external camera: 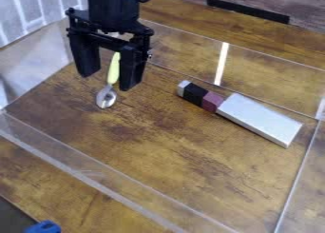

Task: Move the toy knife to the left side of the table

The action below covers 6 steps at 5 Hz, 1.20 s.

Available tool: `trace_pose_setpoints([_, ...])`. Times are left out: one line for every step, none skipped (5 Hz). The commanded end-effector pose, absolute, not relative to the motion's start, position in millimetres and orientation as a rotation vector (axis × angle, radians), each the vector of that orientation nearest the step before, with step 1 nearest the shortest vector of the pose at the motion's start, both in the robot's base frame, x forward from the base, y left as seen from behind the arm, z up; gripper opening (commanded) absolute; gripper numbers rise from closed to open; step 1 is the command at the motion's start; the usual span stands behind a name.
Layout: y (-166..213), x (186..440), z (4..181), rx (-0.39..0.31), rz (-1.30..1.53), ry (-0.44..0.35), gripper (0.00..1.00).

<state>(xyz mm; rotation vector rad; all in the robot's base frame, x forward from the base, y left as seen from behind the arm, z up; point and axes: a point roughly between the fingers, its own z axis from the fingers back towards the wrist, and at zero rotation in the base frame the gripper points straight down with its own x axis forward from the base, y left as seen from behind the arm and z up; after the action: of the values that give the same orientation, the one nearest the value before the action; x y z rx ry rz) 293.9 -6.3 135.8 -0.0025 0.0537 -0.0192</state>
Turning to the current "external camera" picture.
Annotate blue object at bottom edge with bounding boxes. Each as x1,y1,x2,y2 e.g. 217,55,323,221
22,221,61,233

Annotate spoon with yellow handle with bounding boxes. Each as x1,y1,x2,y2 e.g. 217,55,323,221
96,52,120,109

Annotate black strip on table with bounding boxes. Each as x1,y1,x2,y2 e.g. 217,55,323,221
205,0,288,25

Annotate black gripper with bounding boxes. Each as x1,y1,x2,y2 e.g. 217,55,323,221
65,0,153,91

